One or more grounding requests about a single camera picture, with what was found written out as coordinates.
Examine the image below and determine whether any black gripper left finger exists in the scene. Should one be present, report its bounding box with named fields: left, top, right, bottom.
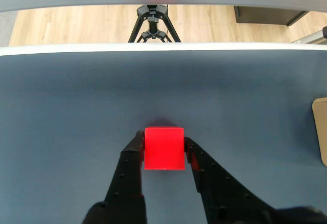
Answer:
left=81, top=130, right=148, bottom=224

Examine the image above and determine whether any red cube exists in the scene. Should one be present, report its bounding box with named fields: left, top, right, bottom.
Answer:
left=144, top=126, right=185, bottom=171

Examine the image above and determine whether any grey metal bar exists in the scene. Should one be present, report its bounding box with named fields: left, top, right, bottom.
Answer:
left=291, top=26, right=327, bottom=45

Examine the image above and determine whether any beige box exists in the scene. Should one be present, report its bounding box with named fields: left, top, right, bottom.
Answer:
left=311, top=97, right=327, bottom=167

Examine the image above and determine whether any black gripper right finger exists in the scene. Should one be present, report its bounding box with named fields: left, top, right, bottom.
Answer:
left=183, top=137, right=327, bottom=224

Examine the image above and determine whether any grey table mat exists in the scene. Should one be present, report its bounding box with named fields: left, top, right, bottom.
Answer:
left=0, top=50, right=327, bottom=224

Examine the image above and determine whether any black tripod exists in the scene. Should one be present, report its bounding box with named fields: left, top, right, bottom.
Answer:
left=127, top=4, right=182, bottom=43

